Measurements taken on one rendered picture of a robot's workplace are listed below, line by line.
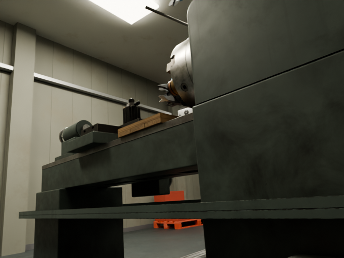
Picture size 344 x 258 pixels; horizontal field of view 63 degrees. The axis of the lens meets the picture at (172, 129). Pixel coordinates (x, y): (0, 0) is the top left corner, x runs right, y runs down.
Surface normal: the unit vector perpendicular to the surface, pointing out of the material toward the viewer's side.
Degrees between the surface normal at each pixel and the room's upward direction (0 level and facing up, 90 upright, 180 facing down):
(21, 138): 90
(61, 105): 90
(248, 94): 90
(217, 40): 90
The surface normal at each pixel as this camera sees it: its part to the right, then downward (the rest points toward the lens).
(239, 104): -0.73, -0.11
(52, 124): 0.77, -0.21
